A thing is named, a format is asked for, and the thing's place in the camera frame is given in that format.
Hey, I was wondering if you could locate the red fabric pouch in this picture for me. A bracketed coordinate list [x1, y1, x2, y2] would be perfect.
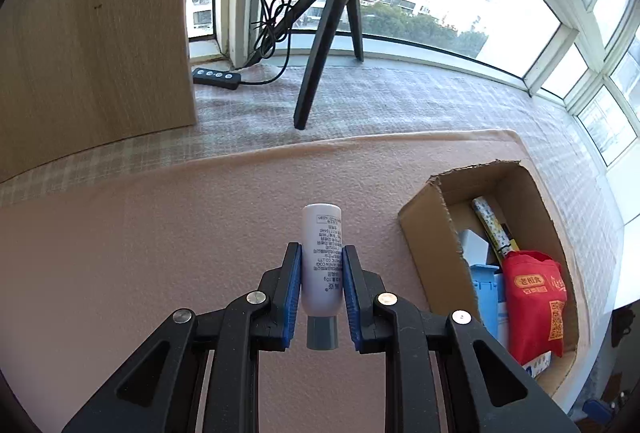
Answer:
[502, 250, 567, 365]

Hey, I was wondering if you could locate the black tripod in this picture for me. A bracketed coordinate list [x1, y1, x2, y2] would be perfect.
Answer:
[245, 0, 364, 130]

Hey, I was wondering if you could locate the blue phone stand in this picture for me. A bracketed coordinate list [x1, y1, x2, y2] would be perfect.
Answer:
[470, 264, 499, 339]

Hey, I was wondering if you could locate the brown cardboard box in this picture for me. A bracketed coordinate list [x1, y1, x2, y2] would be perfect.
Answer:
[398, 161, 579, 398]

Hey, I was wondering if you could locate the white power adapter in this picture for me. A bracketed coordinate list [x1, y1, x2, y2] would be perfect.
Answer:
[458, 229, 489, 266]

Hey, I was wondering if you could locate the pink blanket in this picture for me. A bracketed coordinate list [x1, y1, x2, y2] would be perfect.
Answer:
[1, 130, 541, 432]

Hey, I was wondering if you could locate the small white cosmetic tube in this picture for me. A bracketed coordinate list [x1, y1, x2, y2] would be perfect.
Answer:
[302, 204, 343, 351]

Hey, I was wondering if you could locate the wooden headboard panel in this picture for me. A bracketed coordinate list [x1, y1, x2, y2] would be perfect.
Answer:
[1, 0, 195, 179]

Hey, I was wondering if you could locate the white blue lotion bottle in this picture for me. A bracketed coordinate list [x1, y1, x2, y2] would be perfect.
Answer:
[523, 351, 552, 378]

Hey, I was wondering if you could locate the patterned lighter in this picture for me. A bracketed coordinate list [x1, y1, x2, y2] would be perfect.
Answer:
[471, 197, 518, 261]

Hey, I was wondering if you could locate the black light cable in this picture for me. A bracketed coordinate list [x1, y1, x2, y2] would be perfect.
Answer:
[238, 0, 334, 86]

